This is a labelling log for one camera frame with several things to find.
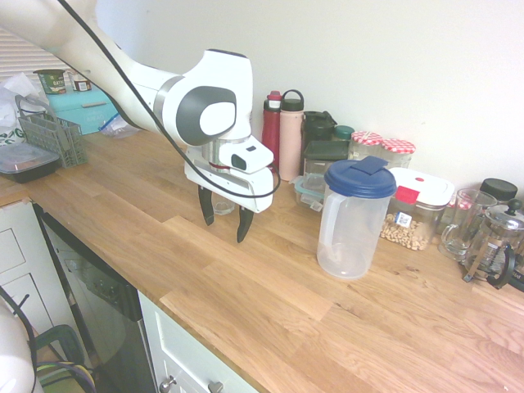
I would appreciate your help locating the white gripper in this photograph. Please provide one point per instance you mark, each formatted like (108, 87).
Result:
(260, 182)

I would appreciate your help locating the clear pitcher blue lid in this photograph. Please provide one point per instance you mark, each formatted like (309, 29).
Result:
(348, 229)

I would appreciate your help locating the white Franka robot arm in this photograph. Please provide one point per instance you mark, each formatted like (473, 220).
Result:
(213, 82)

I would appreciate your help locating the red water bottle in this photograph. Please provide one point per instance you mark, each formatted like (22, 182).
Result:
(270, 135)

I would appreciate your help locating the pink water bottle black cap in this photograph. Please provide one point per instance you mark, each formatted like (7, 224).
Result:
(290, 143)

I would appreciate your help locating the clear drinking glass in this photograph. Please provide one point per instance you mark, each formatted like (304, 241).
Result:
(224, 206)

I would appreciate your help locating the glass container teal lid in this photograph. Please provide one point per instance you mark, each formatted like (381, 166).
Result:
(307, 188)

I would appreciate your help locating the dark green shaker bottle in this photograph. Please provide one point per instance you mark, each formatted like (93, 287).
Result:
(317, 127)

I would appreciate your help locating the clear zip bag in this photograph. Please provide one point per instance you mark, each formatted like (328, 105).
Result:
(116, 129)

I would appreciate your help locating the jar with green lid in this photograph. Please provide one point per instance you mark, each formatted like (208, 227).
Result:
(343, 133)

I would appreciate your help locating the white cabinet with knobs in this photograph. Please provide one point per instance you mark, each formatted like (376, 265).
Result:
(184, 352)

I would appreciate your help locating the black dishwasher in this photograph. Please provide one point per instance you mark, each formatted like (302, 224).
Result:
(102, 294)

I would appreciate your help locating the silver cabinet knob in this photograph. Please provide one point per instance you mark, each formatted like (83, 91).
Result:
(167, 384)
(215, 387)

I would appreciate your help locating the teal bread box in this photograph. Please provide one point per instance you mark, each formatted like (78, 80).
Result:
(82, 106)

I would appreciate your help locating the grey cutlery basket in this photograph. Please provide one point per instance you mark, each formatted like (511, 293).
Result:
(53, 135)

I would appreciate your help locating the brown and white cup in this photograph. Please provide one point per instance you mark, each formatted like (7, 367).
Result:
(79, 84)

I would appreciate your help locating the cereal container white lid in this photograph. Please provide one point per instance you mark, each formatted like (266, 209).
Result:
(425, 184)

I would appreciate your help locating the black food container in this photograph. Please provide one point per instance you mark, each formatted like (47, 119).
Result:
(24, 163)

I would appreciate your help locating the white panelled cabinet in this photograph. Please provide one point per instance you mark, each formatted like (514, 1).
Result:
(20, 254)

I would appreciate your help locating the green oatmeal cup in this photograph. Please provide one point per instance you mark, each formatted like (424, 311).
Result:
(53, 82)

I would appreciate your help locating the clear glass mug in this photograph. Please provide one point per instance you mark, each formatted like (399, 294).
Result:
(454, 241)

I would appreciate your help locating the white plastic bag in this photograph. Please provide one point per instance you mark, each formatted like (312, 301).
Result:
(10, 110)

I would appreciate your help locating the white window blind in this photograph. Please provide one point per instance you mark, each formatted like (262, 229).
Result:
(20, 57)

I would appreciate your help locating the jar with black lid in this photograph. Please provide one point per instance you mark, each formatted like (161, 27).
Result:
(497, 188)

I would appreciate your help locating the glass french press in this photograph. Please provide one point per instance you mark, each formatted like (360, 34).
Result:
(499, 233)

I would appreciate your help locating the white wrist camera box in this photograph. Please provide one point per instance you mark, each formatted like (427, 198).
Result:
(249, 153)

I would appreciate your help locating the dark green metal frame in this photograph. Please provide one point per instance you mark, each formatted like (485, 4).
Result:
(69, 335)

